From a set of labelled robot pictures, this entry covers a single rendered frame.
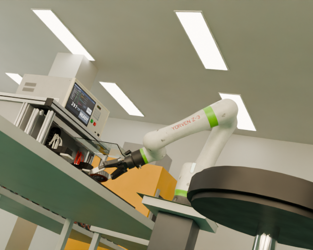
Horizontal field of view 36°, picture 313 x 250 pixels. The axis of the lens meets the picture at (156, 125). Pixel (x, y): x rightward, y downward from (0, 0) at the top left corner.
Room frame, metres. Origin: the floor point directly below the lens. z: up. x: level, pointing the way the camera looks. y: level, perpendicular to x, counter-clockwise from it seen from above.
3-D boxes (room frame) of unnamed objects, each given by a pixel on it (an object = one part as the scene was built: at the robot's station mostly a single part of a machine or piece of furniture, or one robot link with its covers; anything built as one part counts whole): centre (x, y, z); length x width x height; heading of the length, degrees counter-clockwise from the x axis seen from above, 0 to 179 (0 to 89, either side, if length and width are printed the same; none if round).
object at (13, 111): (2.57, 0.82, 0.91); 0.28 x 0.03 x 0.32; 61
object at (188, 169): (2.38, -0.26, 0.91); 0.16 x 0.13 x 0.19; 166
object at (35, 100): (2.81, 0.59, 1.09); 0.68 x 0.44 x 0.05; 151
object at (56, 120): (2.71, 0.40, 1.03); 0.62 x 0.01 x 0.03; 151
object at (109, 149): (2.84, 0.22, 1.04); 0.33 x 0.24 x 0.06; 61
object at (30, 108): (2.78, 0.53, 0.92); 0.66 x 0.01 x 0.30; 151
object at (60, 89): (2.83, 0.59, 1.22); 0.44 x 0.39 x 0.20; 151
